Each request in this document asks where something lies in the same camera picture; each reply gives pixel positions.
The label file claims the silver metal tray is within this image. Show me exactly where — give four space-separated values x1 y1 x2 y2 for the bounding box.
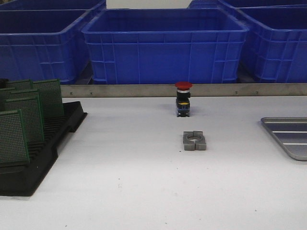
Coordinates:
260 117 307 161

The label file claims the blue plastic crate right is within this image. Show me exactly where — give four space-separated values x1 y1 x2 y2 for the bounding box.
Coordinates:
237 7 307 83

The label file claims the blue plastic crate left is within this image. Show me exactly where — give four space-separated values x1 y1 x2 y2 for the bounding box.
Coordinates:
0 10 92 84

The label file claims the green perforated circuit board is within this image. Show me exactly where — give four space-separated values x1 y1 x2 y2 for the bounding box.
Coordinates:
0 110 30 167
6 79 33 90
0 87 15 112
4 96 45 142
33 79 64 118
9 89 40 99

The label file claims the grey metal clamp block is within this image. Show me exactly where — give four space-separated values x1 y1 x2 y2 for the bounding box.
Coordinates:
183 131 207 151

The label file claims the red emergency stop button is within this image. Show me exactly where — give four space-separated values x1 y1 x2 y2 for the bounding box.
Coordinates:
175 81 193 117

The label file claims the black slotted board rack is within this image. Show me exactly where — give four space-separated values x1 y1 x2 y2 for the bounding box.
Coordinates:
0 101 87 196

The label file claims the blue crate far left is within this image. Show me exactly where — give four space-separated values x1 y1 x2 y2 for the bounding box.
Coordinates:
0 0 106 11

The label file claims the metal table edge rail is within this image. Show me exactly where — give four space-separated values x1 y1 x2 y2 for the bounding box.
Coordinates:
61 83 307 98

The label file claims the blue crate far right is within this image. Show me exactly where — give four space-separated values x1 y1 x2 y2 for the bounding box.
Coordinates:
188 0 307 9

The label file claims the blue plastic crate centre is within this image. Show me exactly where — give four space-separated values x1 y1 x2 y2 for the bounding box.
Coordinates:
83 9 248 85

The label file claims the blue plastic crate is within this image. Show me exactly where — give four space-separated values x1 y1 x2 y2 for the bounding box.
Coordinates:
83 9 248 85
237 7 307 83
0 10 92 84

